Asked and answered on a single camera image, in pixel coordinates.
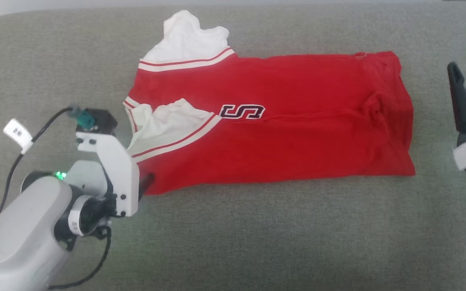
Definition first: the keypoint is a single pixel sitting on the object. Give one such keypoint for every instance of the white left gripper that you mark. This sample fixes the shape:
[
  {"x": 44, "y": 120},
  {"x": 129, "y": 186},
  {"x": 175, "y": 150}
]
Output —
[{"x": 119, "y": 178}]

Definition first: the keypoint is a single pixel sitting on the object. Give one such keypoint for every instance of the red and white jersey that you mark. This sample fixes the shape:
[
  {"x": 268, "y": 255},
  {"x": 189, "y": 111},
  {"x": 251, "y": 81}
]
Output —
[{"x": 306, "y": 133}]

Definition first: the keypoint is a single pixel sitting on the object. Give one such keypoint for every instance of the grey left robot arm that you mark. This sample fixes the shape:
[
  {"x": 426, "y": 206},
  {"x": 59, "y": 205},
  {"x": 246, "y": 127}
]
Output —
[{"x": 14, "y": 234}]

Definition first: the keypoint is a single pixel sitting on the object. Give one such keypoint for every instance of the grey-green fabric sofa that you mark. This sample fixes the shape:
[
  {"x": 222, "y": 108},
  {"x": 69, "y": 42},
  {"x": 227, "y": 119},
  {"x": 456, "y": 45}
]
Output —
[{"x": 257, "y": 234}]

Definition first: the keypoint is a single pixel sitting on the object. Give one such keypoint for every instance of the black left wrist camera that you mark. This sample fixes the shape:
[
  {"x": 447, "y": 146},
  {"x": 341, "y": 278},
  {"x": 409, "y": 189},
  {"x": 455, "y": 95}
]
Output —
[{"x": 103, "y": 120}]

